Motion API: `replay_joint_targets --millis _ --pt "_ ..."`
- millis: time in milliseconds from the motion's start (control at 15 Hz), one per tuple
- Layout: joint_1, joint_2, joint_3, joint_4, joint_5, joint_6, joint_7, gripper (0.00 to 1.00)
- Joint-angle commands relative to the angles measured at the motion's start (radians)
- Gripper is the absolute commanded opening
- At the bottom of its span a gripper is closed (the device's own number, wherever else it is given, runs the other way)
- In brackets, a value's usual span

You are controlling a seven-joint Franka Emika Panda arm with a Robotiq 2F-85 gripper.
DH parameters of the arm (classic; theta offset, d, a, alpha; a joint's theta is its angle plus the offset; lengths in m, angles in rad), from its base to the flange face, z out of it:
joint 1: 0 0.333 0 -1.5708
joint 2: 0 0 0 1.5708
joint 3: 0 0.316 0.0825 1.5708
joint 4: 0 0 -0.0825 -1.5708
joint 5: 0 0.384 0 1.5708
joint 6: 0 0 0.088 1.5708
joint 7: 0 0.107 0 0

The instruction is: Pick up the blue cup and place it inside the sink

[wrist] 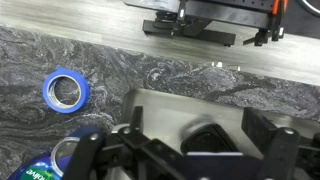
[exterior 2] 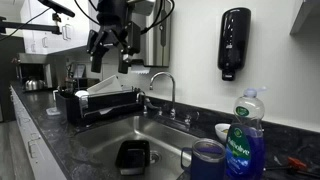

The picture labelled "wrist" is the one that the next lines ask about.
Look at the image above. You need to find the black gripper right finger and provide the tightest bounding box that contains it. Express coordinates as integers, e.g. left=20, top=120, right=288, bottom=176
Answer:
left=241, top=107, right=320, bottom=180

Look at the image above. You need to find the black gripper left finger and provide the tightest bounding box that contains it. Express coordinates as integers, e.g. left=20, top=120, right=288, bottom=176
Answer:
left=63, top=106, right=187, bottom=180

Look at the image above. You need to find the blue cup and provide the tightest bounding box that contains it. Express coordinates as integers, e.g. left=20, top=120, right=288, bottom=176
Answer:
left=42, top=67, right=90, bottom=114

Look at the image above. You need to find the stainless steel sink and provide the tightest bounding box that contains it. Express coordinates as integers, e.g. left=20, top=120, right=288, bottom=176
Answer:
left=109, top=87, right=320, bottom=180

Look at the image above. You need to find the black plastic food tray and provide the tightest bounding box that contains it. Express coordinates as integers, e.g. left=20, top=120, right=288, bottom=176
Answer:
left=180, top=124, right=239, bottom=154

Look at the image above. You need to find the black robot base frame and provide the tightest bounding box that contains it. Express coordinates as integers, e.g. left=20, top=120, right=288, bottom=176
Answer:
left=122, top=0, right=288, bottom=46

